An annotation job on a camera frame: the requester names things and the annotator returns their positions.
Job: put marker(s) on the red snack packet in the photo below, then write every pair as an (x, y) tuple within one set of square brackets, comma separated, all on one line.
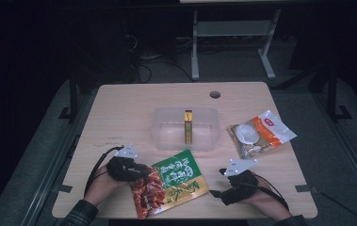
[(148, 194)]

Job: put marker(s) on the red and yellow box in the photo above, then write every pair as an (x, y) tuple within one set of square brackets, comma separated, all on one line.
[(188, 128)]

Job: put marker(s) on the grey tape strip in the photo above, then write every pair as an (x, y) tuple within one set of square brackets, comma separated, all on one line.
[(305, 188), (63, 188)]

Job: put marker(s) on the black metal stand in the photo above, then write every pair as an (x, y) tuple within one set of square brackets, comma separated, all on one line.
[(333, 94), (72, 97)]

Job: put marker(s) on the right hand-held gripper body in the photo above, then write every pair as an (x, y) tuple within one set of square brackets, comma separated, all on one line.
[(240, 185)]

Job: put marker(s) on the white metal stand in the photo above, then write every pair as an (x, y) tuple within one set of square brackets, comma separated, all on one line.
[(232, 28)]

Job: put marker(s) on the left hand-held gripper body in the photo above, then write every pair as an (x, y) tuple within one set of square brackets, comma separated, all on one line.
[(124, 168)]

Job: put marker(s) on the green and yellow packet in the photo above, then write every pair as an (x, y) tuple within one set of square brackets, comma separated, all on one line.
[(184, 179)]

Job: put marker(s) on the person's left hand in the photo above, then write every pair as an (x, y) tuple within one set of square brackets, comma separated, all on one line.
[(102, 186)]

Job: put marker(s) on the clear plastic container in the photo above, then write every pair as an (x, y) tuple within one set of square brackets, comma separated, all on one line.
[(170, 138)]

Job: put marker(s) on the white and orange packet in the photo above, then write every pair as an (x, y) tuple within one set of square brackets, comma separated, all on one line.
[(261, 133)]

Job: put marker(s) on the person's right hand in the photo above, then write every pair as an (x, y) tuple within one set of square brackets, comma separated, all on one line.
[(268, 202)]

